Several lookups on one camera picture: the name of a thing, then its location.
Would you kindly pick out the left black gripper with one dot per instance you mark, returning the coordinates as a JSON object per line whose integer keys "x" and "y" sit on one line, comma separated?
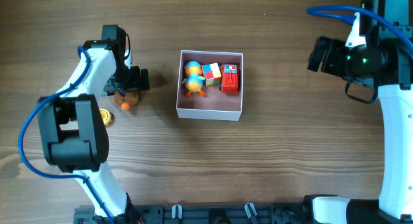
{"x": 137, "y": 83}

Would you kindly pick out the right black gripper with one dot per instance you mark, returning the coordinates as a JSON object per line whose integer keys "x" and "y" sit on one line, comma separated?
{"x": 332, "y": 48}

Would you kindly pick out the brown plush toy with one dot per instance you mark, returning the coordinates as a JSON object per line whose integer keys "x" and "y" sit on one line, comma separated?
{"x": 127, "y": 101}

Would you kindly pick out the yellow round toy disc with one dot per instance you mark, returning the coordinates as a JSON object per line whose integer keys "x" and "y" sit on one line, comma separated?
{"x": 107, "y": 117}

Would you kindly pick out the orange duck toy blue hat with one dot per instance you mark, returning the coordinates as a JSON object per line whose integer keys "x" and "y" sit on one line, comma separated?
{"x": 194, "y": 79}

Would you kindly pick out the colourful puzzle cube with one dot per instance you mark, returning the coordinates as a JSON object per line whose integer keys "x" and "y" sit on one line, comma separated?
{"x": 212, "y": 74}

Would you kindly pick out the red toy truck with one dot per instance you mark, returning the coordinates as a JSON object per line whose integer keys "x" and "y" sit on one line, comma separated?
{"x": 230, "y": 79}

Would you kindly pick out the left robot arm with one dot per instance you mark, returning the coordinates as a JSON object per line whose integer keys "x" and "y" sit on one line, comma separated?
{"x": 73, "y": 133}

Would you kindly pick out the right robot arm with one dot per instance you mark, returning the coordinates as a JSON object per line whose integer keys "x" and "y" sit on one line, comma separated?
{"x": 378, "y": 55}

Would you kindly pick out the white pink cardboard box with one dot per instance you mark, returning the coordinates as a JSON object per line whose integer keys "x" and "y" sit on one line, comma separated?
{"x": 215, "y": 105}

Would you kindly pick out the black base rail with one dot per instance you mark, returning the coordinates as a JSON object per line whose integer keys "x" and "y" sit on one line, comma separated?
{"x": 248, "y": 213}

